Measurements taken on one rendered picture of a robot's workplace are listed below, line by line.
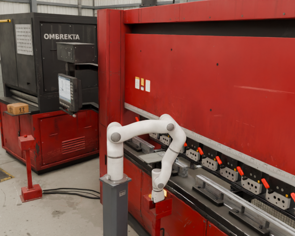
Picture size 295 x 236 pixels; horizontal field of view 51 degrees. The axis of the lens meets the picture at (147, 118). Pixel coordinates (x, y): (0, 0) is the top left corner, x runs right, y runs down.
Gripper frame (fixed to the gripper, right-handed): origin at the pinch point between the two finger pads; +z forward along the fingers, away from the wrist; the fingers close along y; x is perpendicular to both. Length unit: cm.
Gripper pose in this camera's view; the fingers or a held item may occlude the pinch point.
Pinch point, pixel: (158, 206)
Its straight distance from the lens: 258.6
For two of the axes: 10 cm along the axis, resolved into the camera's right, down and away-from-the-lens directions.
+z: 0.5, 9.5, 3.0
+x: 5.3, 2.3, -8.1
